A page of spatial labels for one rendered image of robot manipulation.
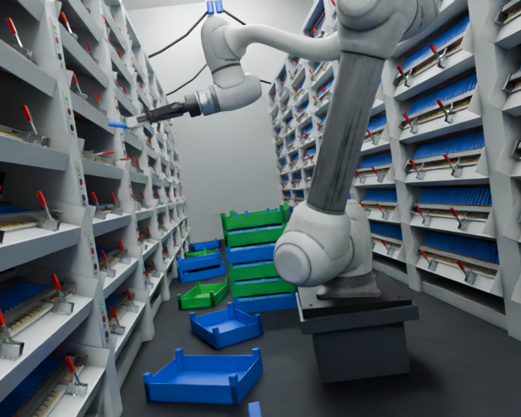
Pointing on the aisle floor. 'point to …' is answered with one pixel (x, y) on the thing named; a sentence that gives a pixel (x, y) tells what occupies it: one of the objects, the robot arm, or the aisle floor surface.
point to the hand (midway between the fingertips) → (137, 121)
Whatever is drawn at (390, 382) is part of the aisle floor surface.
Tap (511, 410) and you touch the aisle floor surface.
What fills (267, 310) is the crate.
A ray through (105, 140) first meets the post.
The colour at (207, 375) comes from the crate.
